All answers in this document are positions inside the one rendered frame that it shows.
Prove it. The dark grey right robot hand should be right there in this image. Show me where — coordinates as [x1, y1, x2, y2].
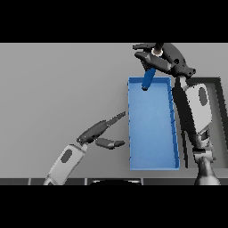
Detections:
[132, 42, 197, 79]

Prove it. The blue pipe with pale ring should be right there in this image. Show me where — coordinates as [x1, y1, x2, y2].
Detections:
[141, 42, 165, 91]

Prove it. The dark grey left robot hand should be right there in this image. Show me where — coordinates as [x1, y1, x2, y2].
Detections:
[76, 110, 126, 151]

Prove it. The dark grey bin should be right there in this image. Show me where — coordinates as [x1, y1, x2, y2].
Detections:
[179, 77, 228, 169]

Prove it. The blue bin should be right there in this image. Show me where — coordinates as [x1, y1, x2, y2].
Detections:
[127, 76, 181, 171]

